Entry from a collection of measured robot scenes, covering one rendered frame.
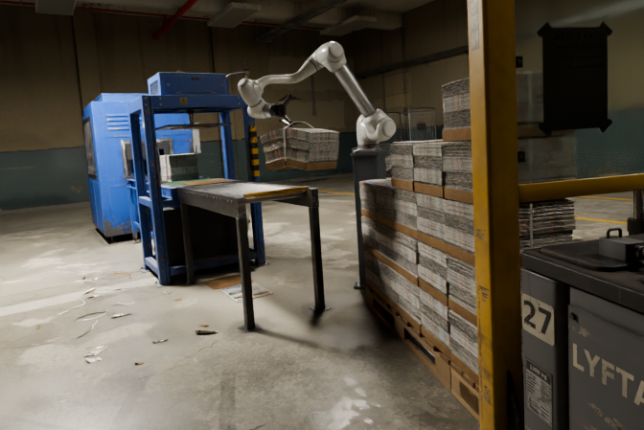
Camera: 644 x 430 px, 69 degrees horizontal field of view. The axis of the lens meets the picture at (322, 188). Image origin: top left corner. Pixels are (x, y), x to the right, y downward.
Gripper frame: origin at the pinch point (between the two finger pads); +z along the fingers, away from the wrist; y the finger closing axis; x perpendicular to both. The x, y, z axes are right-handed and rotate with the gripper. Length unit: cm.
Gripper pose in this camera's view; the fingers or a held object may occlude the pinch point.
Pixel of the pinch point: (298, 110)
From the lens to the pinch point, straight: 289.4
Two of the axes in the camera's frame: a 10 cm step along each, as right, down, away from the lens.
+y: 0.1, 9.9, 1.7
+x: -6.0, 1.4, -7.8
